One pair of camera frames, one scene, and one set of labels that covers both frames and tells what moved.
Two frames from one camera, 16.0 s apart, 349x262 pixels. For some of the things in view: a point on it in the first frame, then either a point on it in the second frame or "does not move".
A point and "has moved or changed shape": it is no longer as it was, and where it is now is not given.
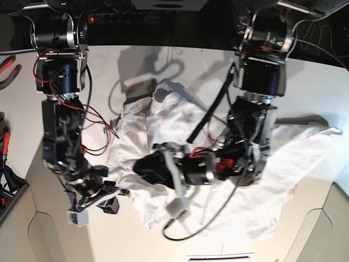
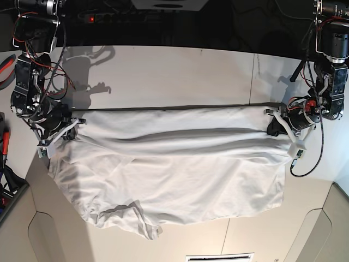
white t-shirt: [167, 114] has moved or changed shape
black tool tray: [11, 186] does not move
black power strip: [129, 17] does not move
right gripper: [199, 167] -> [302, 112]
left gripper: [88, 181] -> [58, 119]
